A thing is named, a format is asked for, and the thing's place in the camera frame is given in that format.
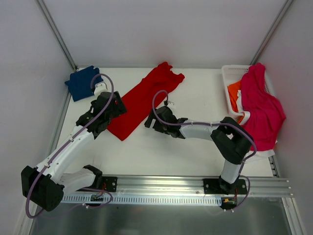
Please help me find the white plastic basket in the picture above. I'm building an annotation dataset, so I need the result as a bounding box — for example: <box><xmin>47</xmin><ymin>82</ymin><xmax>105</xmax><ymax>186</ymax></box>
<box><xmin>222</xmin><ymin>63</ymin><xmax>281</xmax><ymax>122</ymax></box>

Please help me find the orange t shirt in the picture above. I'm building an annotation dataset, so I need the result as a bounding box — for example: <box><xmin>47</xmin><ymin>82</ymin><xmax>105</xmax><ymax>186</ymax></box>
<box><xmin>227</xmin><ymin>81</ymin><xmax>245</xmax><ymax>124</ymax></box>

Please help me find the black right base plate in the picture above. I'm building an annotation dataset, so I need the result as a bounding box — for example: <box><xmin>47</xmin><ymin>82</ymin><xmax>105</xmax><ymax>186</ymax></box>
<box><xmin>202</xmin><ymin>178</ymin><xmax>247</xmax><ymax>195</ymax></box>

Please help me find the white t shirt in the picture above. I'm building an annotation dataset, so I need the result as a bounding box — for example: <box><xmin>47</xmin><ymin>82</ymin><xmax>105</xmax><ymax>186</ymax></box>
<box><xmin>236</xmin><ymin>90</ymin><xmax>275</xmax><ymax>163</ymax></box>

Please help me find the white slotted cable duct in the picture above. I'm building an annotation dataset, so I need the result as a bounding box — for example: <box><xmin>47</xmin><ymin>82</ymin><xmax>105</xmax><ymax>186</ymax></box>
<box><xmin>61</xmin><ymin>193</ymin><xmax>222</xmax><ymax>206</ymax></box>

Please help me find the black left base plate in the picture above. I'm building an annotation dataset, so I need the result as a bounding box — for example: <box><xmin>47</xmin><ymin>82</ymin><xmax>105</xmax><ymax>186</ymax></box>
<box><xmin>98</xmin><ymin>176</ymin><xmax>118</xmax><ymax>192</ymax></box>

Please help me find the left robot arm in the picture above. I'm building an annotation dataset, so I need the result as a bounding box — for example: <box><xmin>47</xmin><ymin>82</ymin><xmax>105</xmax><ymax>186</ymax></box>
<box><xmin>21</xmin><ymin>91</ymin><xmax>127</xmax><ymax>212</ymax></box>

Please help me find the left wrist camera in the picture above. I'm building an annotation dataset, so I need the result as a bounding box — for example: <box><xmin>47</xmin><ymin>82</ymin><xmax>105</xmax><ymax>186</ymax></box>
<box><xmin>93</xmin><ymin>82</ymin><xmax>109</xmax><ymax>96</ymax></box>

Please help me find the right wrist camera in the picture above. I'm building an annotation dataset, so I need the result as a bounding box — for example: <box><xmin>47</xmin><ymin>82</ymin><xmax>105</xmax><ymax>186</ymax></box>
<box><xmin>164</xmin><ymin>100</ymin><xmax>176</xmax><ymax>109</ymax></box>

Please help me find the aluminium mounting rail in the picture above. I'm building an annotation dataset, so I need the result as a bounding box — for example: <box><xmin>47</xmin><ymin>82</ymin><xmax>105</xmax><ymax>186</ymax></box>
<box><xmin>59</xmin><ymin>175</ymin><xmax>294</xmax><ymax>198</ymax></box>

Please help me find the right aluminium frame post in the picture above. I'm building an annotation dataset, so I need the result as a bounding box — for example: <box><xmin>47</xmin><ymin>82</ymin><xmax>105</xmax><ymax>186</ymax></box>
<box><xmin>249</xmin><ymin>0</ymin><xmax>294</xmax><ymax>65</ymax></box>

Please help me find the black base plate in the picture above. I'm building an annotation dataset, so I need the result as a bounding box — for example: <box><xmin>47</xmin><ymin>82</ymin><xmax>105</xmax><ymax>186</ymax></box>
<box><xmin>98</xmin><ymin>176</ymin><xmax>118</xmax><ymax>192</ymax></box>
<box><xmin>202</xmin><ymin>178</ymin><xmax>247</xmax><ymax>195</ymax></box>

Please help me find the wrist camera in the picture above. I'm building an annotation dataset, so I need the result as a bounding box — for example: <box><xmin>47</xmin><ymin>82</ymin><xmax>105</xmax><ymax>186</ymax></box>
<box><xmin>93</xmin><ymin>82</ymin><xmax>109</xmax><ymax>96</ymax></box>
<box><xmin>164</xmin><ymin>100</ymin><xmax>176</xmax><ymax>109</ymax></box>

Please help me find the folded blue t shirt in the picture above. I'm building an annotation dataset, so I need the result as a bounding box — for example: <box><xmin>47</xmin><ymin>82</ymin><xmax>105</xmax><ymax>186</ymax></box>
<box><xmin>65</xmin><ymin>66</ymin><xmax>103</xmax><ymax>102</ymax></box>

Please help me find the pink t shirt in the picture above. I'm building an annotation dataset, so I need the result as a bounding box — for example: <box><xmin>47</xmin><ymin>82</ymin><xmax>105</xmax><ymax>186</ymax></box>
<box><xmin>241</xmin><ymin>63</ymin><xmax>286</xmax><ymax>151</ymax></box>

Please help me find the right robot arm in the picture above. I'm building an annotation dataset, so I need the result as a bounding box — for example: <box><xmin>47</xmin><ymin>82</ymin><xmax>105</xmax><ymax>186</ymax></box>
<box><xmin>144</xmin><ymin>106</ymin><xmax>256</xmax><ymax>194</ymax></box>

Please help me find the red t shirt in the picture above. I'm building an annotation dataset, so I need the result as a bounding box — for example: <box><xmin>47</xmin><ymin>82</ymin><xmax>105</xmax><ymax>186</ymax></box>
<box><xmin>108</xmin><ymin>62</ymin><xmax>185</xmax><ymax>141</ymax></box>

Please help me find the aluminium frame post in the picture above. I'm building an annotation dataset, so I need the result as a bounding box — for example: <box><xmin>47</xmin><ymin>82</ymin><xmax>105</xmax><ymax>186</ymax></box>
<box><xmin>249</xmin><ymin>0</ymin><xmax>294</xmax><ymax>65</ymax></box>
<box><xmin>35</xmin><ymin>0</ymin><xmax>78</xmax><ymax>71</ymax></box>

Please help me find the left aluminium frame post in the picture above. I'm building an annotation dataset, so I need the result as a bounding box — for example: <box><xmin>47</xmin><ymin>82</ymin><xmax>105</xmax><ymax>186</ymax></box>
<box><xmin>35</xmin><ymin>0</ymin><xmax>78</xmax><ymax>71</ymax></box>

